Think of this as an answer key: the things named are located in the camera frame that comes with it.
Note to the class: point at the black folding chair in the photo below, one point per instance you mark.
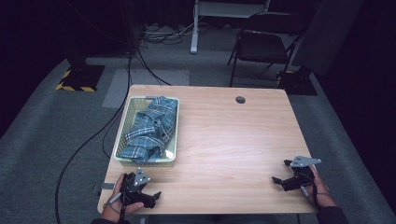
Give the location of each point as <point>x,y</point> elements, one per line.
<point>261,46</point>

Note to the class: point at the person's left hand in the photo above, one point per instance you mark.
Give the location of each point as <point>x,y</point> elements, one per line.
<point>113,210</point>

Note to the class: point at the black yellow-striped stand base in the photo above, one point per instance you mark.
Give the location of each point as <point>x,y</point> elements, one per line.
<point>81,77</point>

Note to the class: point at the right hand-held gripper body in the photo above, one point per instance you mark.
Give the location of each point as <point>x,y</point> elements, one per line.
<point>300,179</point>

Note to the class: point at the pale green plastic basket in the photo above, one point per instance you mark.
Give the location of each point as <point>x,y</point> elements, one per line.
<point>132,116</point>

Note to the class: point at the blue plaid shirt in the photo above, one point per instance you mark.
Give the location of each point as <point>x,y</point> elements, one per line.
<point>152,130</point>

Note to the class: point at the person's right hand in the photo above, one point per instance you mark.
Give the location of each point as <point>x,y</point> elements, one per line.
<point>323,194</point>

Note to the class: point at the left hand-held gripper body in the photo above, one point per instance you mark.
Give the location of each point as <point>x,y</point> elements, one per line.
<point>132,193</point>

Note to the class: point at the dark grey panel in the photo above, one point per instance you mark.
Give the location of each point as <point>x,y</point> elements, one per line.
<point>327,34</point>

